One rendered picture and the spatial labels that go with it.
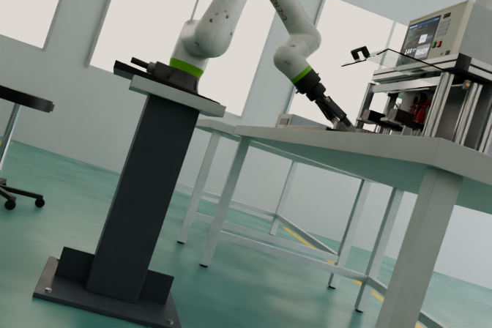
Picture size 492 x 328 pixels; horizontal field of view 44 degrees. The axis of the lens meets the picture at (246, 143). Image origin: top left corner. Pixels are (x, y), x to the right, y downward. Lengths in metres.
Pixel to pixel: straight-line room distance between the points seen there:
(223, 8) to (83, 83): 4.78
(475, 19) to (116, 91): 5.00
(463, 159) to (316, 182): 5.92
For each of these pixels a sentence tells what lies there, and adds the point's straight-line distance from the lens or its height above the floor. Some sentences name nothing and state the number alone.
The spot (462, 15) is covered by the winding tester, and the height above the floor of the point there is 1.27.
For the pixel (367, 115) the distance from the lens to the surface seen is 2.34.
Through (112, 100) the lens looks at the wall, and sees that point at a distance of 6.68.
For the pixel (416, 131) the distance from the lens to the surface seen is 2.16.
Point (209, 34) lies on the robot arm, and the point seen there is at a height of 0.94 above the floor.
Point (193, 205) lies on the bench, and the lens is 3.61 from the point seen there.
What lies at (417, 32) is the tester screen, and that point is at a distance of 2.43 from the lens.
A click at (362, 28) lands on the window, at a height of 2.39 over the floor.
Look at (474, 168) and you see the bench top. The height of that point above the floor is 0.72.
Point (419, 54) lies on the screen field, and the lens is 2.33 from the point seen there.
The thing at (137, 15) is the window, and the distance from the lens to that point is 6.76.
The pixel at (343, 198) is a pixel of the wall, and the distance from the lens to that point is 7.12.
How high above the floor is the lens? 0.62
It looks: 1 degrees up
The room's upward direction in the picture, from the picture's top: 18 degrees clockwise
